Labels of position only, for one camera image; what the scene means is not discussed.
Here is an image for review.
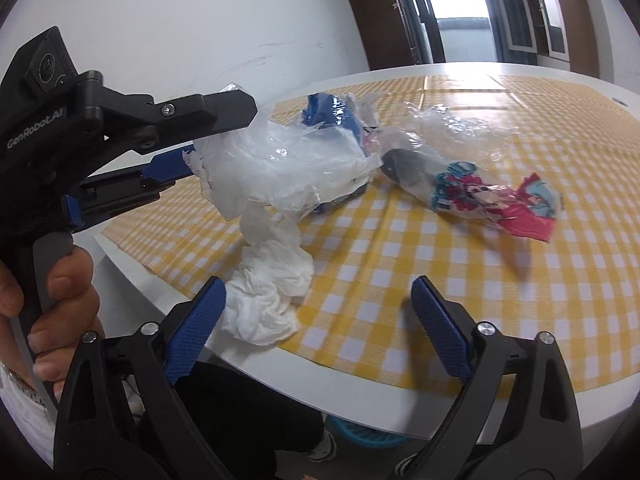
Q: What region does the white framed glass cabinet door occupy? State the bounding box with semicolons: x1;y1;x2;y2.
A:
490;0;540;53

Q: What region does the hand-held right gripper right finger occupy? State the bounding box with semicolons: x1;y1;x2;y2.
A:
411;275;583;480

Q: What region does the brown cabinet with glass doors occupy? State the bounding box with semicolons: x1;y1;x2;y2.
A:
530;0;601;78

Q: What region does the translucent white plastic bag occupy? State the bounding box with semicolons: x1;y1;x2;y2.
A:
182;82;383;221

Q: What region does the silver wristwatch band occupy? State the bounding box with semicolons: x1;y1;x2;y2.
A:
0;365;48;411

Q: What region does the white sneaker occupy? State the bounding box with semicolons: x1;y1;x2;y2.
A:
307;430;337;462
395;452;426;478

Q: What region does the white tissue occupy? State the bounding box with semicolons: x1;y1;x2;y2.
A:
222;207;316;347

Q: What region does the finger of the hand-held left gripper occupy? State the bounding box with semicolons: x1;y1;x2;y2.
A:
97;89;258;156
80;145;201;222

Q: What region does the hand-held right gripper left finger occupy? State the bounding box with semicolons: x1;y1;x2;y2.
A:
54;276;236;480

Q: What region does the person's left leg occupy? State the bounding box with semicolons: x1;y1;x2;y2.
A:
135;360;326;480

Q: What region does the person's left forearm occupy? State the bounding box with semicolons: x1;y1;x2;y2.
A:
0;370;56;466

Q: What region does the yellow checked tablecloth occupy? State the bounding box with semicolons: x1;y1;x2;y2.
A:
100;74;640;393

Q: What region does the blue plastic mesh wastebasket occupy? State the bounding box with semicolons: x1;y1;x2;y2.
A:
325;417;408;453

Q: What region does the pink cartoon snack wrapper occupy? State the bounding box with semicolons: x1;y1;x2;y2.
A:
382;147;563;245

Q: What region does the blue plastic wrapper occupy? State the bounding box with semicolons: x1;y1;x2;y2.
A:
300;92;373;211

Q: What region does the clear crinkled plastic wrap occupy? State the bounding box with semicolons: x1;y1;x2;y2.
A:
367;92;508;173

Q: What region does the brown wooden wardrobe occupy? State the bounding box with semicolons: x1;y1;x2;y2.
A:
337;0;436;71

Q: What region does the person's left hand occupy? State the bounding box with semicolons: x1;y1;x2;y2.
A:
0;247;104;387

